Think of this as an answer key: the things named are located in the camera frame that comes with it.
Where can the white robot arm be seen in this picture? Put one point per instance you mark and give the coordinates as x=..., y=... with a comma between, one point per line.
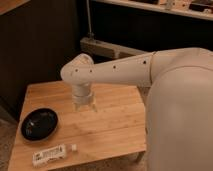
x=179, y=106

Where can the wooden table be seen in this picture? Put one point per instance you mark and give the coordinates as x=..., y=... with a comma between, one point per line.
x=114, y=127

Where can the metal vertical pipe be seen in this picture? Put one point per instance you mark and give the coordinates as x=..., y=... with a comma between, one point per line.
x=90, y=31

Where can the black ceramic bowl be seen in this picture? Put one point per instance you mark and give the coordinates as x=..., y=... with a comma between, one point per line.
x=39, y=124

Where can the wooden shelf with items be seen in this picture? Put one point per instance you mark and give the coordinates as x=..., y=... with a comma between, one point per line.
x=186, y=8

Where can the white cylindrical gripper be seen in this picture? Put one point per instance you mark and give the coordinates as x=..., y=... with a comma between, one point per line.
x=83, y=95

